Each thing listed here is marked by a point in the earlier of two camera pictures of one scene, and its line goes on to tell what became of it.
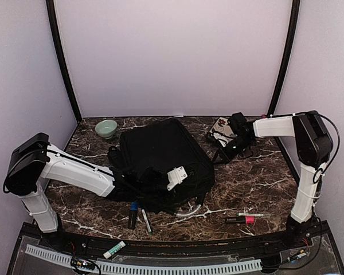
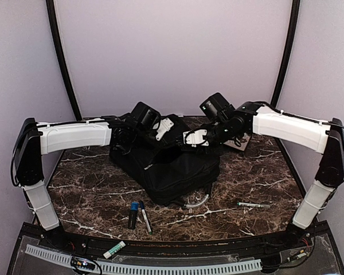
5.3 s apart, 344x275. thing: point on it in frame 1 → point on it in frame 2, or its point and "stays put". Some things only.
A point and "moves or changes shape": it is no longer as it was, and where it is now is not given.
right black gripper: [226, 156] → [209, 152]
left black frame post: [50, 5] stays put
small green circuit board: [79, 263] stays put
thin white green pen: [250, 214] → [253, 205]
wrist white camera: [176, 176] → [164, 126]
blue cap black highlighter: [133, 215] stays put
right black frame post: [295, 14] stays put
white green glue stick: [109, 253] stays put
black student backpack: [145, 155] moves or changes shape
